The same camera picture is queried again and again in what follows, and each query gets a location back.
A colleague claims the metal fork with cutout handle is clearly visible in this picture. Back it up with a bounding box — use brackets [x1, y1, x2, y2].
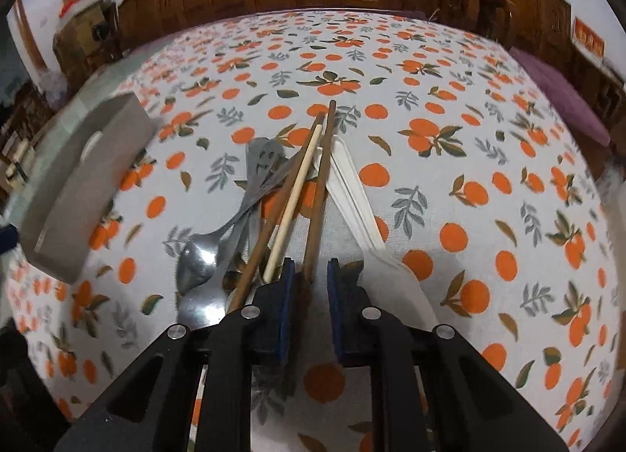
[222, 138, 290, 306]

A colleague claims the wooden side table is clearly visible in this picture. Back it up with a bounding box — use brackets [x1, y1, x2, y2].
[570, 48, 626, 132]

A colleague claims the purple seat cushion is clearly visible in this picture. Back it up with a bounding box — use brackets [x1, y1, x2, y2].
[511, 46, 612, 147]

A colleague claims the large cardboard box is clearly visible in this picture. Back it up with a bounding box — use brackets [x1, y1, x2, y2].
[53, 7, 118, 83]

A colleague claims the orange print tablecloth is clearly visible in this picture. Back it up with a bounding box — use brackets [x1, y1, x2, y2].
[10, 9, 617, 452]

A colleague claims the white plastic spoon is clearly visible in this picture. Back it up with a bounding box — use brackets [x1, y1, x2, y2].
[329, 135, 439, 335]
[313, 146, 387, 281]

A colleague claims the metal spoon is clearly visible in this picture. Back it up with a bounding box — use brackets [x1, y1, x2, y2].
[176, 281, 236, 333]
[176, 151, 306, 295]

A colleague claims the steel tray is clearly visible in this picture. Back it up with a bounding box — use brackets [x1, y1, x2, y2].
[18, 92, 160, 285]

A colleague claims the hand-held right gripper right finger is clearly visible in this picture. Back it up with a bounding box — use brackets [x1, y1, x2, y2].
[327, 258, 570, 452]

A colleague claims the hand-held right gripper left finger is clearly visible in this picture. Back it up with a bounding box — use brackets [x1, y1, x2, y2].
[54, 258, 301, 452]

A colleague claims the light wooden chopstick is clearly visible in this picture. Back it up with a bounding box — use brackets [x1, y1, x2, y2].
[263, 125, 324, 283]

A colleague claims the dark brown chopstick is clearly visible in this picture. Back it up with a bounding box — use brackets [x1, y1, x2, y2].
[302, 100, 338, 284]

